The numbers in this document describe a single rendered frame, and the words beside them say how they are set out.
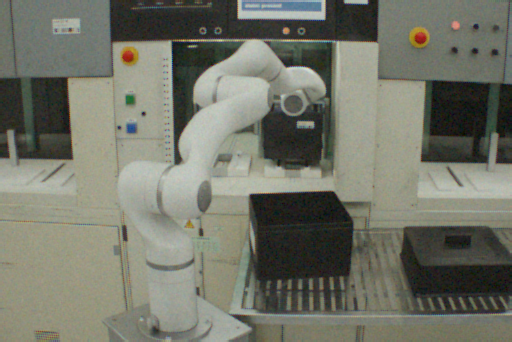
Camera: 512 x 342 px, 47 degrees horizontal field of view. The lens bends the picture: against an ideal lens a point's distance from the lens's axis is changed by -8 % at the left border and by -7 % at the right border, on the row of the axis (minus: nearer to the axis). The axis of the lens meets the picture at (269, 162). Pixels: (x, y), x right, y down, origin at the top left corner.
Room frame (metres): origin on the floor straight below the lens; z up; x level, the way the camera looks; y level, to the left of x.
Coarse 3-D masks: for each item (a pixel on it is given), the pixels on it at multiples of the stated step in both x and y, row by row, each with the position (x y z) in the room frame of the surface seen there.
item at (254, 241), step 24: (288, 192) 1.88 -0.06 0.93; (312, 192) 1.89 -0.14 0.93; (264, 216) 1.87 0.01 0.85; (288, 216) 1.88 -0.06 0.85; (312, 216) 1.89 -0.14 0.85; (336, 216) 1.83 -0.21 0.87; (264, 240) 1.60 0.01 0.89; (288, 240) 1.61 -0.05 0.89; (312, 240) 1.61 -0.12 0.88; (336, 240) 1.62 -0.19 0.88; (264, 264) 1.60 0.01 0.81; (288, 264) 1.61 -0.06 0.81; (312, 264) 1.62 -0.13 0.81; (336, 264) 1.62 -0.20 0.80
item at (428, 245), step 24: (408, 240) 1.67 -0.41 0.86; (432, 240) 1.65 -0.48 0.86; (456, 240) 1.62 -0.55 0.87; (480, 240) 1.64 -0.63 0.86; (408, 264) 1.63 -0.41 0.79; (432, 264) 1.49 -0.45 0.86; (456, 264) 1.48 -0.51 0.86; (480, 264) 1.48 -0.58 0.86; (504, 264) 1.48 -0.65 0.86; (432, 288) 1.48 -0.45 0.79; (456, 288) 1.48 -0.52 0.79; (480, 288) 1.48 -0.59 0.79; (504, 288) 1.47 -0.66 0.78
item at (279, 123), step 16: (272, 112) 2.22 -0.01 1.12; (304, 112) 2.22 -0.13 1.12; (320, 112) 2.32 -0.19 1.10; (272, 128) 2.22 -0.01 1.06; (288, 128) 2.22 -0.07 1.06; (304, 128) 2.22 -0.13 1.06; (320, 128) 2.21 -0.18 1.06; (272, 144) 2.22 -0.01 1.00; (288, 144) 2.22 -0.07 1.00; (304, 144) 2.22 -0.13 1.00; (320, 144) 2.21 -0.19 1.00
